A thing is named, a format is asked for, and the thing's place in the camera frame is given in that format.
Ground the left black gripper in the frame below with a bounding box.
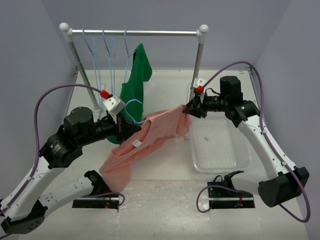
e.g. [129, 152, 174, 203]
[77, 110, 142, 147]

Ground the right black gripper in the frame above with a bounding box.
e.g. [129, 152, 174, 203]
[183, 90, 229, 119]

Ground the blue hanger of pink shirt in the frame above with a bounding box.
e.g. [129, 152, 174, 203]
[124, 98, 151, 125]

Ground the pink t shirt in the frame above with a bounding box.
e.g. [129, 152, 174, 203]
[99, 104, 192, 193]

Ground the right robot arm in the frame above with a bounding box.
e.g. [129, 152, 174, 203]
[183, 76, 310, 208]

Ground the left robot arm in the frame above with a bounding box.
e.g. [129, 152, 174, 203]
[0, 107, 142, 236]

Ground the green t shirt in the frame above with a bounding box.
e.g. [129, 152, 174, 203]
[107, 42, 154, 145]

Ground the blue hanger with green shirt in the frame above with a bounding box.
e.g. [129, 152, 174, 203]
[123, 27, 135, 83]

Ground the empty blue hanger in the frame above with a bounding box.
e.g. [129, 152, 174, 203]
[102, 28, 117, 95]
[81, 26, 103, 111]

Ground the clear plastic basket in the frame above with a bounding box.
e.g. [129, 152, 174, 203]
[188, 114, 252, 174]

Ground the metal clothes rack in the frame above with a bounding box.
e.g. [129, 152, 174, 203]
[59, 22, 209, 113]

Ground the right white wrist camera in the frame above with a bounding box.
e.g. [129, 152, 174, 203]
[192, 78, 207, 96]

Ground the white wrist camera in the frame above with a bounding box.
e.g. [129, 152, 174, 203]
[192, 78, 207, 96]
[102, 95, 126, 118]

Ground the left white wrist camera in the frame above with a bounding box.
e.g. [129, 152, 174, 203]
[102, 95, 126, 118]

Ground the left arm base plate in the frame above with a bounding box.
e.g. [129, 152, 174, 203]
[72, 181, 120, 210]

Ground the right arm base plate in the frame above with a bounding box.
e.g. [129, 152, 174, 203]
[207, 170, 255, 209]

